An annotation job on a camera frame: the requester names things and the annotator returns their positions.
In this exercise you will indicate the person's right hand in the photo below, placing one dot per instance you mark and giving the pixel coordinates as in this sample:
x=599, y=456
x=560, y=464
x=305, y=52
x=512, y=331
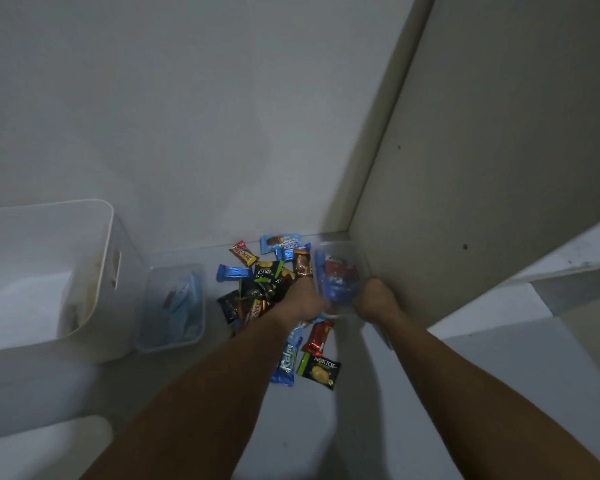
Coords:
x=377, y=302

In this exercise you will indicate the person's left hand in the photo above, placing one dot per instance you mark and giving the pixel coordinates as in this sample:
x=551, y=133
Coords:
x=304, y=303

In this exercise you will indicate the person's left fingers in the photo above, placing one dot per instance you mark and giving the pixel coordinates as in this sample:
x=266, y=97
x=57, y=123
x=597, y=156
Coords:
x=316, y=289

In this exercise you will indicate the person's right fingers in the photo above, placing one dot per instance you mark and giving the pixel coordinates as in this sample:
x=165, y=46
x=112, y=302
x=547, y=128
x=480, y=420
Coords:
x=364, y=290

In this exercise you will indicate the round clear plastic container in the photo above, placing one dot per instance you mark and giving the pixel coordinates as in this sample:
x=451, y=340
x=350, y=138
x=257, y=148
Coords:
x=342, y=259

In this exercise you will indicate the person's right forearm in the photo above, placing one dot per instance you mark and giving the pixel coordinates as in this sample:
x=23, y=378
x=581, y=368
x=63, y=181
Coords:
x=460, y=399

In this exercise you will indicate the person's left forearm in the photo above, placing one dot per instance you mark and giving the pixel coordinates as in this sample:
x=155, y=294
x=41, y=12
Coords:
x=215, y=394

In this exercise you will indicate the blue snack packet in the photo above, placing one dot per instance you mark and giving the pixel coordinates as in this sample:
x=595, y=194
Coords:
x=336, y=292

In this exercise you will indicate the red snack packet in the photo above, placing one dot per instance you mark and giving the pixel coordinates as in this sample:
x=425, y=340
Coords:
x=341, y=272

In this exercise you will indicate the pile of assorted snack packets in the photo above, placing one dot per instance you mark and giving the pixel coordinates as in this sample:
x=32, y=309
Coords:
x=267, y=277

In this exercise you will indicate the light blue wrapped packet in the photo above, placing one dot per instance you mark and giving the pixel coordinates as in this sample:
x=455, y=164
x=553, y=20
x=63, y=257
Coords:
x=182, y=304

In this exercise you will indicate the small clear rectangular container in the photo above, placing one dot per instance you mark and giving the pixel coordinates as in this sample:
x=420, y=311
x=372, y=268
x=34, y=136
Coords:
x=152, y=314

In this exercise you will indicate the white shelf board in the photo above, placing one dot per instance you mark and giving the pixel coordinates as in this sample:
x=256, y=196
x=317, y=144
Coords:
x=540, y=294

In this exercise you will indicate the large white plastic bin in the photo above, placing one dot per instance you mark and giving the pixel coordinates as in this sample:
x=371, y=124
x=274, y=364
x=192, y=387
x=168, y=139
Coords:
x=35, y=274

